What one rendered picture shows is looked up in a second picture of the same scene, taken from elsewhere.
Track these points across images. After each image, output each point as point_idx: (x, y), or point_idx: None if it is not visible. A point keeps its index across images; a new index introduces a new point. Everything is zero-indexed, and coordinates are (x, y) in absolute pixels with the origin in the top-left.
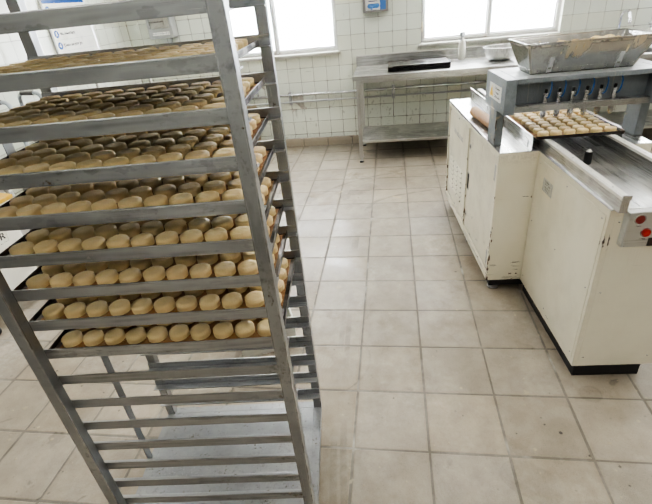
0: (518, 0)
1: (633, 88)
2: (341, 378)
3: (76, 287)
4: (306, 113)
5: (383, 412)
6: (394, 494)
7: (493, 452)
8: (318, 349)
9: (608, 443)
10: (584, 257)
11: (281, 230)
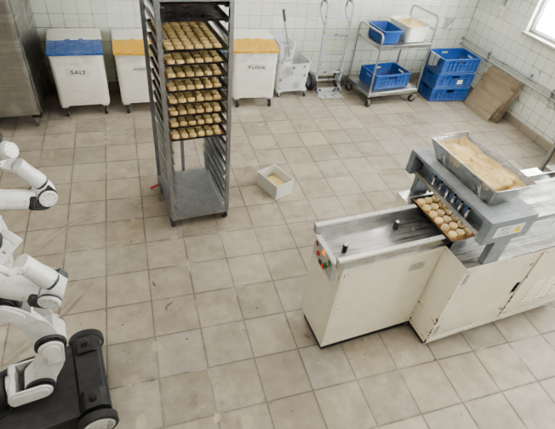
0: None
1: (483, 222)
2: (259, 220)
3: (155, 88)
4: None
5: (243, 239)
6: (201, 248)
7: (234, 281)
8: (276, 208)
9: (257, 327)
10: None
11: (225, 120)
